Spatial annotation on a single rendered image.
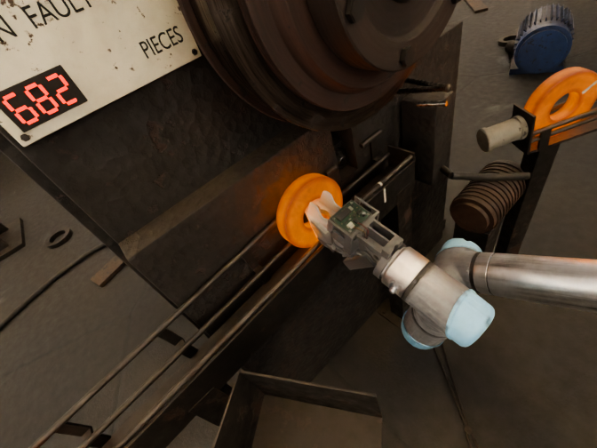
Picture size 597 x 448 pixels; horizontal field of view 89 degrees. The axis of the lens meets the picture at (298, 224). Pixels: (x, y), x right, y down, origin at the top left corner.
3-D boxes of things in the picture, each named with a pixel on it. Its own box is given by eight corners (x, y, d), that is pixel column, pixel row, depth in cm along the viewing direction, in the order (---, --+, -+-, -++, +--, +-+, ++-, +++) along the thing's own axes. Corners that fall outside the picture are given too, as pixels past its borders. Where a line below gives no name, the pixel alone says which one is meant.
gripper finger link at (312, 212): (302, 184, 57) (338, 211, 53) (305, 203, 62) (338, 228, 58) (290, 194, 56) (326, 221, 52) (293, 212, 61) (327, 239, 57)
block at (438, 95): (399, 176, 90) (396, 99, 74) (415, 161, 93) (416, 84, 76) (433, 188, 83) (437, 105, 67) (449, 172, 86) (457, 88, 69)
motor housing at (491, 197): (437, 293, 120) (448, 193, 84) (467, 258, 128) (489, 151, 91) (470, 313, 112) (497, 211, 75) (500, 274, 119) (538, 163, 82)
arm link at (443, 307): (455, 357, 45) (479, 343, 38) (394, 307, 50) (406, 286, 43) (481, 320, 48) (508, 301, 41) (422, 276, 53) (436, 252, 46)
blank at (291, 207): (262, 207, 56) (273, 213, 54) (319, 156, 60) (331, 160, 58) (293, 255, 67) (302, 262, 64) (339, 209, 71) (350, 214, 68)
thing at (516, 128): (475, 145, 79) (476, 124, 75) (511, 132, 78) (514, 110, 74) (488, 156, 75) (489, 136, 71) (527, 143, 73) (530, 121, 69)
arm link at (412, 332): (453, 311, 60) (476, 290, 51) (431, 362, 55) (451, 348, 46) (415, 291, 63) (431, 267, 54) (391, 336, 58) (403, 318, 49)
